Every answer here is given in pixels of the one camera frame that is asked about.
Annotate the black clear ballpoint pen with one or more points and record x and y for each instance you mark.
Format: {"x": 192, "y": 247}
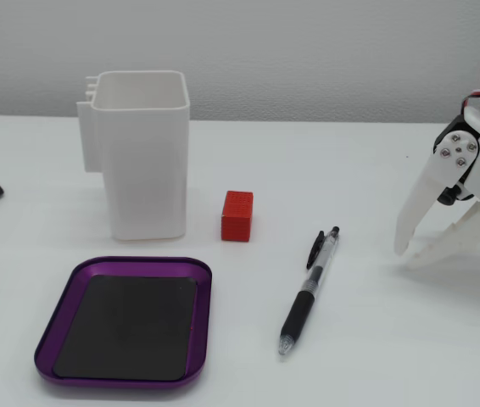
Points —
{"x": 301, "y": 309}

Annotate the white plastic pen holder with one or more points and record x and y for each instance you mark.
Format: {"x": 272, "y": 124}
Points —
{"x": 146, "y": 169}

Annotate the small red perforated block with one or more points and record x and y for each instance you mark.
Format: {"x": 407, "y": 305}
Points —
{"x": 237, "y": 216}

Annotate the purple metal tray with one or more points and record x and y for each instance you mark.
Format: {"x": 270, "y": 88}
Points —
{"x": 138, "y": 265}

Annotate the black rectangular tray mat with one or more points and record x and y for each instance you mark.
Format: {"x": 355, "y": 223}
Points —
{"x": 125, "y": 326}

